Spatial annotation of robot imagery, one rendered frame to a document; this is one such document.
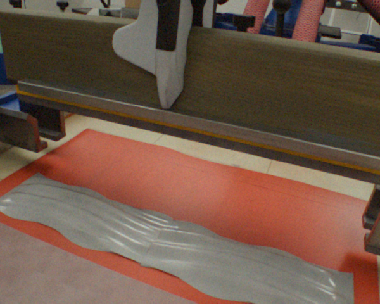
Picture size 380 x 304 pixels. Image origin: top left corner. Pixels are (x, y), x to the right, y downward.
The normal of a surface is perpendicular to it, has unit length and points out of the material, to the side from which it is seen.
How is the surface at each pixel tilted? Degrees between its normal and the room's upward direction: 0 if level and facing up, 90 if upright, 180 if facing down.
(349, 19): 90
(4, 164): 0
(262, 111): 89
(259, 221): 0
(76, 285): 0
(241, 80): 89
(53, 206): 32
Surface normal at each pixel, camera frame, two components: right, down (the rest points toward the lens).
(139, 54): -0.34, 0.32
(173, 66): 0.43, 0.67
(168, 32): -0.37, 0.61
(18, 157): 0.08, -0.88
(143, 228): -0.15, -0.56
